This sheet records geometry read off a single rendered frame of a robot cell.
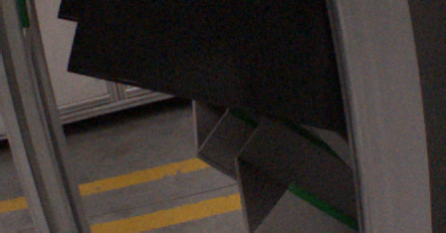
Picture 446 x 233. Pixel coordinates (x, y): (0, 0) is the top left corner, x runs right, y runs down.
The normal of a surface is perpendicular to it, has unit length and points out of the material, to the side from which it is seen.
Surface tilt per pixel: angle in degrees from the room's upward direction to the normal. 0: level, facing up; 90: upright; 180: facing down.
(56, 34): 90
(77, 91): 90
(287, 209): 90
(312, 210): 90
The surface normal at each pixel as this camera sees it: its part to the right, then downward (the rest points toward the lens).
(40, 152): 0.22, 0.29
